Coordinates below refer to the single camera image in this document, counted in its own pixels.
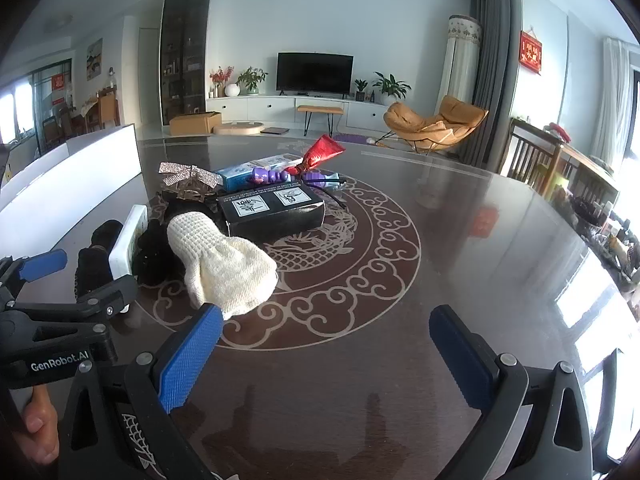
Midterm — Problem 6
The grey curtain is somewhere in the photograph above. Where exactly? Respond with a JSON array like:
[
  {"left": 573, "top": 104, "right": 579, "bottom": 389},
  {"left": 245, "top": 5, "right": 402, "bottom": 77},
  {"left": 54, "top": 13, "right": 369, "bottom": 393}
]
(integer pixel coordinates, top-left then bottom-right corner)
[{"left": 470, "top": 0, "right": 523, "bottom": 168}]

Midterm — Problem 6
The black thin cord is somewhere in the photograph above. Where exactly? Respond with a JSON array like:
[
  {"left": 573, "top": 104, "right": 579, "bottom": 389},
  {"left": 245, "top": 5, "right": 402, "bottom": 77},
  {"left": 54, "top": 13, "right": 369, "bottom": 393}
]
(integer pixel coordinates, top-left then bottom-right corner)
[{"left": 320, "top": 180, "right": 351, "bottom": 207}]

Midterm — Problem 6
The tall dark display cabinet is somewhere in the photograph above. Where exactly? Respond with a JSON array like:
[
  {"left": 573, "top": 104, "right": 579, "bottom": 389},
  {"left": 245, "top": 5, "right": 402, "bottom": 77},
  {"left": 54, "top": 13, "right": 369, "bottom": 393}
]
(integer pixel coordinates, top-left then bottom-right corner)
[{"left": 159, "top": 0, "right": 213, "bottom": 128}]

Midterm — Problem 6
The dark wooden chair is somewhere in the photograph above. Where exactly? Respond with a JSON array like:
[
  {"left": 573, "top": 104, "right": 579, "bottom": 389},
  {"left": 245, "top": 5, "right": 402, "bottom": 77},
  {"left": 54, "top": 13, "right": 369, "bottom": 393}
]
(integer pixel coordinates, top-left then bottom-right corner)
[{"left": 506, "top": 116, "right": 566, "bottom": 196}]

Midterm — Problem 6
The wooden bench with metal legs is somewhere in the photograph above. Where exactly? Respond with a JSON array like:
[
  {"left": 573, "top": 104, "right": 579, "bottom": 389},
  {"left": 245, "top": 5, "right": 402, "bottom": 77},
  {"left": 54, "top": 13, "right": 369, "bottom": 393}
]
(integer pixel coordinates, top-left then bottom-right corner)
[{"left": 296, "top": 105, "right": 345, "bottom": 137}]

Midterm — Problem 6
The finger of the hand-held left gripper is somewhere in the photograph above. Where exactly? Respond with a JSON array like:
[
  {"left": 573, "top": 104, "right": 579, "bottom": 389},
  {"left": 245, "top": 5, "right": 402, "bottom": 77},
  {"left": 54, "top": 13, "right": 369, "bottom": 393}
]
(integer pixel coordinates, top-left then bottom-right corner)
[
  {"left": 0, "top": 249, "right": 68, "bottom": 306},
  {"left": 7, "top": 274, "right": 139, "bottom": 324}
]

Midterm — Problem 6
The brown wooden furniture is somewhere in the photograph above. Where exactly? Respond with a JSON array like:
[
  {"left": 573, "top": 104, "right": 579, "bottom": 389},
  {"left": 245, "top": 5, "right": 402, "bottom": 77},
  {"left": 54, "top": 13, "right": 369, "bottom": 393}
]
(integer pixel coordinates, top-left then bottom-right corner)
[{"left": 42, "top": 87, "right": 121, "bottom": 146}]

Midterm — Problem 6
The cream knit mitt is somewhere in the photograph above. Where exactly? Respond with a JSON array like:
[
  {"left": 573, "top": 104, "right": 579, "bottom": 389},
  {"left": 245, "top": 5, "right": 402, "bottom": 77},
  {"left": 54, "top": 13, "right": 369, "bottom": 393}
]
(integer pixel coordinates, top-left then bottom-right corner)
[{"left": 166, "top": 211, "right": 279, "bottom": 321}]

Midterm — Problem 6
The large leafy potted plant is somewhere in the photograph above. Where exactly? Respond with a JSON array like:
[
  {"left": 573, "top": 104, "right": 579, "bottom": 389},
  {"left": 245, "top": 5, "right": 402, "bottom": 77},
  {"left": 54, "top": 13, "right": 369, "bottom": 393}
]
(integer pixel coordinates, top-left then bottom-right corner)
[{"left": 372, "top": 72, "right": 412, "bottom": 106}]

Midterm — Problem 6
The cluttered wooden side table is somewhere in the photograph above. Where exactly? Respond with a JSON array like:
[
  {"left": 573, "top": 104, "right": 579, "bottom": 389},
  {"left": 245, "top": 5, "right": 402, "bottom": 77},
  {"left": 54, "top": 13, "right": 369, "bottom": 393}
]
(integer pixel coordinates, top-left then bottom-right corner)
[{"left": 545, "top": 130, "right": 640, "bottom": 301}]

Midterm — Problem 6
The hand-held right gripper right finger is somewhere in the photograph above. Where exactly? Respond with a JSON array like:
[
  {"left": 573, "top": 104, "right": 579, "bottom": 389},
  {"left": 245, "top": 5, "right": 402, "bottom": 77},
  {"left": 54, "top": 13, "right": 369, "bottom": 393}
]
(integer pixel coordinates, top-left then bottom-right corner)
[{"left": 429, "top": 304, "right": 593, "bottom": 480}]

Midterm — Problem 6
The blue and white carton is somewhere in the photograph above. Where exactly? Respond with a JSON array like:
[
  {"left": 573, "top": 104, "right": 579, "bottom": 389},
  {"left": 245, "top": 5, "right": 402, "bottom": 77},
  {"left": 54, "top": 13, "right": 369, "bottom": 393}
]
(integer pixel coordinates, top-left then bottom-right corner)
[{"left": 217, "top": 152, "right": 303, "bottom": 192}]

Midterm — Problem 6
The red wall hanging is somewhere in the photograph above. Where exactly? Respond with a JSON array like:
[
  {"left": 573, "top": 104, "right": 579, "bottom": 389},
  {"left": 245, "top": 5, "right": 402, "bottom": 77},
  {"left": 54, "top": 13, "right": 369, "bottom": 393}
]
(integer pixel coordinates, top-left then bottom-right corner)
[{"left": 519, "top": 30, "right": 544, "bottom": 76}]

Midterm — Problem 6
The red flower plant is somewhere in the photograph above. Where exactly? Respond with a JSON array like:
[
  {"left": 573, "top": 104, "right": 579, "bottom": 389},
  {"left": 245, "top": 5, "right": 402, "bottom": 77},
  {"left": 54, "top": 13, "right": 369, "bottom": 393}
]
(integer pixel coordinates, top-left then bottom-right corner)
[{"left": 209, "top": 66, "right": 235, "bottom": 99}]

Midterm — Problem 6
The red foil packet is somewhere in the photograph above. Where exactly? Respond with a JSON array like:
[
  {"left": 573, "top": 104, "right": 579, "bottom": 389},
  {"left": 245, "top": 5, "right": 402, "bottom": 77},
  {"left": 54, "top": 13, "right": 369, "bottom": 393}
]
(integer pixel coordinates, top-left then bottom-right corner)
[{"left": 295, "top": 134, "right": 347, "bottom": 173}]

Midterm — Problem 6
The white sheer curtain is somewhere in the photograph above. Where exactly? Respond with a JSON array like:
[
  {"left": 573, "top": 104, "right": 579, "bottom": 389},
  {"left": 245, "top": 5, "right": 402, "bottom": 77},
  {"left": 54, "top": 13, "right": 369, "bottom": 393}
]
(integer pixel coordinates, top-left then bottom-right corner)
[{"left": 602, "top": 37, "right": 640, "bottom": 171}]

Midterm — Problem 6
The white covered standing air conditioner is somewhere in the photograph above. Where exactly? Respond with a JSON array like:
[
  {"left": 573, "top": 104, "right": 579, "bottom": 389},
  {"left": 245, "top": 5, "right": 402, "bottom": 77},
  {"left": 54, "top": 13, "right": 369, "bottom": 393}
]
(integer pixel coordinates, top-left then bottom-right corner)
[{"left": 442, "top": 15, "right": 483, "bottom": 111}]

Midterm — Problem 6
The purple lotus toy wand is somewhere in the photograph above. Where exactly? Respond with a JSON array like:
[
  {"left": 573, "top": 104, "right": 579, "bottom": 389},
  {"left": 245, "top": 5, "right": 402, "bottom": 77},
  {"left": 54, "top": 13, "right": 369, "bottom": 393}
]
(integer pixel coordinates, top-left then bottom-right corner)
[{"left": 250, "top": 165, "right": 351, "bottom": 192}]

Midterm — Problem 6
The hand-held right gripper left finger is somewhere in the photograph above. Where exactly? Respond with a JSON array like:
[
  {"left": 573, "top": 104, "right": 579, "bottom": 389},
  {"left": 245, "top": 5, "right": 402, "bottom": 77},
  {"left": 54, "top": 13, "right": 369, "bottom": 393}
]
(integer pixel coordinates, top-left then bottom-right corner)
[{"left": 56, "top": 304, "right": 224, "bottom": 480}]

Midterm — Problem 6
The black box with white labels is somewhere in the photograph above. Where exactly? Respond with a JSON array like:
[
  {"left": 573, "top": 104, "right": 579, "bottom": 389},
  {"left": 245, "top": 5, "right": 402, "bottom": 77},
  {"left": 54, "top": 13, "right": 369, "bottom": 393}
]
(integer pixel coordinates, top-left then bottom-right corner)
[{"left": 216, "top": 183, "right": 326, "bottom": 237}]

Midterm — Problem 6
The person's left hand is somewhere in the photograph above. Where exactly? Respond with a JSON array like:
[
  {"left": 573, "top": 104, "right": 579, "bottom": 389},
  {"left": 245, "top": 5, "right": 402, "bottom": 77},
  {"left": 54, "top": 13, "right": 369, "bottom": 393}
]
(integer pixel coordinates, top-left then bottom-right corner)
[{"left": 19, "top": 385, "right": 60, "bottom": 467}]

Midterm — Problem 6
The white low television cabinet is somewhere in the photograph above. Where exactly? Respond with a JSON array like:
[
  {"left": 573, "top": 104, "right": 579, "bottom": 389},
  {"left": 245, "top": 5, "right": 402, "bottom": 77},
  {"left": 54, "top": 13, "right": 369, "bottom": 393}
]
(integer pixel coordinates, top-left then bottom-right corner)
[{"left": 206, "top": 95, "right": 396, "bottom": 131}]

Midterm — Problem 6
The rhinestone bow hair claw clip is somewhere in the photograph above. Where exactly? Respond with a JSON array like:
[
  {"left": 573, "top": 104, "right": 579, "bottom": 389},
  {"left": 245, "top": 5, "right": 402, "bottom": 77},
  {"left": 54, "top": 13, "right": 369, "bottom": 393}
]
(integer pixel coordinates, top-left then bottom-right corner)
[{"left": 158, "top": 161, "right": 224, "bottom": 201}]

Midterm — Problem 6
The dark patterned desktop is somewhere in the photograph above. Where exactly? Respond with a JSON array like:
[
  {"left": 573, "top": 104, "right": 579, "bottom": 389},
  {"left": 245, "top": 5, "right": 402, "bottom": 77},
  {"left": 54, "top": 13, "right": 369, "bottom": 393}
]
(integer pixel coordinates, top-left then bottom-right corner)
[{"left": 0, "top": 137, "right": 640, "bottom": 480}]

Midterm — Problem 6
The framed wall painting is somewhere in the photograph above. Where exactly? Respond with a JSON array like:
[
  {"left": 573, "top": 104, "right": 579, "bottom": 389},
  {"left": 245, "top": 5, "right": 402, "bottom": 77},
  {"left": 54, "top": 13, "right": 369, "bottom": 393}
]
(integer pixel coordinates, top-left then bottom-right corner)
[{"left": 86, "top": 38, "right": 103, "bottom": 81}]

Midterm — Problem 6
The black fuzzy glove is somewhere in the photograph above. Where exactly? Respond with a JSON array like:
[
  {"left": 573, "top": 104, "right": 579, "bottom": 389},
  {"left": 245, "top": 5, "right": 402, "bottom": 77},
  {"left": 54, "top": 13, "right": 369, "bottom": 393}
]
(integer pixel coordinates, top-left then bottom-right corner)
[{"left": 75, "top": 199, "right": 188, "bottom": 302}]

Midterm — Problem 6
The cardboard box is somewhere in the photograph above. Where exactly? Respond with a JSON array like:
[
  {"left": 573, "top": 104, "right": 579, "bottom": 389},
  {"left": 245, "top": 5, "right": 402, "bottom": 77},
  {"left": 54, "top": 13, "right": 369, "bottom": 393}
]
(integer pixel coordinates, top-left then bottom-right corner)
[{"left": 169, "top": 111, "right": 222, "bottom": 136}]

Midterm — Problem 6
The tan lounge chair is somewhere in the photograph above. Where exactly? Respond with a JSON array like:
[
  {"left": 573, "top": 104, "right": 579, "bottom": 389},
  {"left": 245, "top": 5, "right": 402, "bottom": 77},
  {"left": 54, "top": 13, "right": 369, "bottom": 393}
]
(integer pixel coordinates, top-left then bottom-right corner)
[{"left": 382, "top": 95, "right": 489, "bottom": 155}]

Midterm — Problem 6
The green bushy potted plant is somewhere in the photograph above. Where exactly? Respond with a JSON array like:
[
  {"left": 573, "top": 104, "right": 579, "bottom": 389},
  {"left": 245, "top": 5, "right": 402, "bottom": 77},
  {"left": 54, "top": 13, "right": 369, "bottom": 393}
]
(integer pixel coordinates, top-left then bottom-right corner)
[{"left": 237, "top": 66, "right": 268, "bottom": 96}]

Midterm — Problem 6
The black flat television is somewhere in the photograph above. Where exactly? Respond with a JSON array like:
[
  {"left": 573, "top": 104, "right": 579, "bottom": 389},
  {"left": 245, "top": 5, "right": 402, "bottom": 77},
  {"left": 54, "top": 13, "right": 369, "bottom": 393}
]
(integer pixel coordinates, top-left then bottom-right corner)
[{"left": 277, "top": 52, "right": 355, "bottom": 96}]

